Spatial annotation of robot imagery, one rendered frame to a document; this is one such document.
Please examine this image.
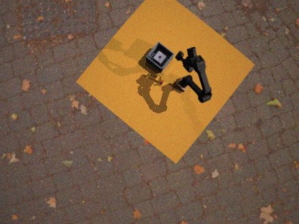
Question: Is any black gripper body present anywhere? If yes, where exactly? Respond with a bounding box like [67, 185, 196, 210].
[176, 51, 194, 73]

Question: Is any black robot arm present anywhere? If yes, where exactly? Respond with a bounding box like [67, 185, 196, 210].
[180, 47, 212, 103]

